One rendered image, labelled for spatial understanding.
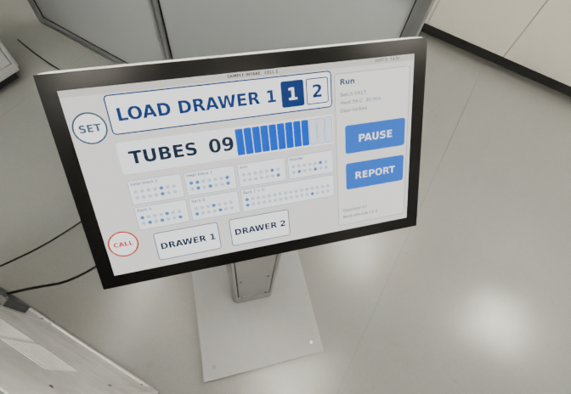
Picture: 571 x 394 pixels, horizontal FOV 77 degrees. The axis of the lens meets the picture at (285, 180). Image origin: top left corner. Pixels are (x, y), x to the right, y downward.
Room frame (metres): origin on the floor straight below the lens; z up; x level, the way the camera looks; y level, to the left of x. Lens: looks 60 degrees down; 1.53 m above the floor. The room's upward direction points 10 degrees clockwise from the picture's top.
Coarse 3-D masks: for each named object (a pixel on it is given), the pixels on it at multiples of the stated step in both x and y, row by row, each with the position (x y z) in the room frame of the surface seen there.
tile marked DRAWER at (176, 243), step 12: (180, 228) 0.18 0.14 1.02; (192, 228) 0.18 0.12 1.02; (204, 228) 0.19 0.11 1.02; (216, 228) 0.19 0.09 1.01; (156, 240) 0.16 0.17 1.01; (168, 240) 0.16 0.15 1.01; (180, 240) 0.16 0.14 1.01; (192, 240) 0.17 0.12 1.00; (204, 240) 0.17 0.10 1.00; (216, 240) 0.18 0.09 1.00; (168, 252) 0.15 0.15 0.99; (180, 252) 0.15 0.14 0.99; (192, 252) 0.16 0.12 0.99
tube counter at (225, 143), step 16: (224, 128) 0.29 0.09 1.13; (240, 128) 0.30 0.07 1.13; (256, 128) 0.31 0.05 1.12; (272, 128) 0.31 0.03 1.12; (288, 128) 0.32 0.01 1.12; (304, 128) 0.33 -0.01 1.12; (320, 128) 0.33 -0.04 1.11; (208, 144) 0.27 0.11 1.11; (224, 144) 0.28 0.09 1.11; (240, 144) 0.28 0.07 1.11; (256, 144) 0.29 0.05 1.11; (272, 144) 0.30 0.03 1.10; (288, 144) 0.30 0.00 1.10; (304, 144) 0.31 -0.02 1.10; (320, 144) 0.32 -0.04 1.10
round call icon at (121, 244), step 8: (112, 232) 0.15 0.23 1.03; (120, 232) 0.15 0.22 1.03; (128, 232) 0.16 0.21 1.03; (136, 232) 0.16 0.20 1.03; (112, 240) 0.14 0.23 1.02; (120, 240) 0.14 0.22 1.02; (128, 240) 0.15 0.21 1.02; (136, 240) 0.15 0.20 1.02; (112, 248) 0.13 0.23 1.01; (120, 248) 0.14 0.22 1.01; (128, 248) 0.14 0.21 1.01; (136, 248) 0.14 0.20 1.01; (112, 256) 0.12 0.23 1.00; (120, 256) 0.13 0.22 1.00
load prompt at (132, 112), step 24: (312, 72) 0.38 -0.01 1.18; (120, 96) 0.28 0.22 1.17; (144, 96) 0.29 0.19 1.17; (168, 96) 0.30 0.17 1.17; (192, 96) 0.31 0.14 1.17; (216, 96) 0.32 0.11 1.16; (240, 96) 0.33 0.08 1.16; (264, 96) 0.34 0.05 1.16; (288, 96) 0.35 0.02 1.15; (312, 96) 0.36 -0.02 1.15; (120, 120) 0.26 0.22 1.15; (144, 120) 0.27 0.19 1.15; (168, 120) 0.28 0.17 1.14; (192, 120) 0.29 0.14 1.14; (216, 120) 0.30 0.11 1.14
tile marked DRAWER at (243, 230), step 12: (252, 216) 0.22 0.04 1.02; (264, 216) 0.22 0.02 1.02; (276, 216) 0.23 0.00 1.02; (288, 216) 0.23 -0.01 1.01; (240, 228) 0.20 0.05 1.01; (252, 228) 0.20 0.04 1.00; (264, 228) 0.21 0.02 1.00; (276, 228) 0.21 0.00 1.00; (288, 228) 0.22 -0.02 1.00; (240, 240) 0.19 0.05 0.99; (252, 240) 0.19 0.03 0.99
